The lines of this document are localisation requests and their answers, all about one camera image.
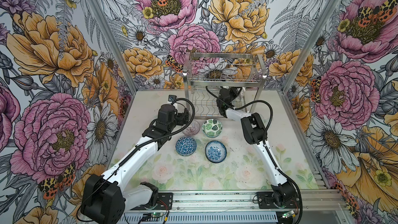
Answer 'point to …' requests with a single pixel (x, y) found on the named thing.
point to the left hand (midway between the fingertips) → (178, 114)
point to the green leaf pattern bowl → (212, 127)
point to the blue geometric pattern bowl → (186, 145)
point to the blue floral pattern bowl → (215, 151)
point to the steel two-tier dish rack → (205, 73)
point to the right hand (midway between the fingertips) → (243, 89)
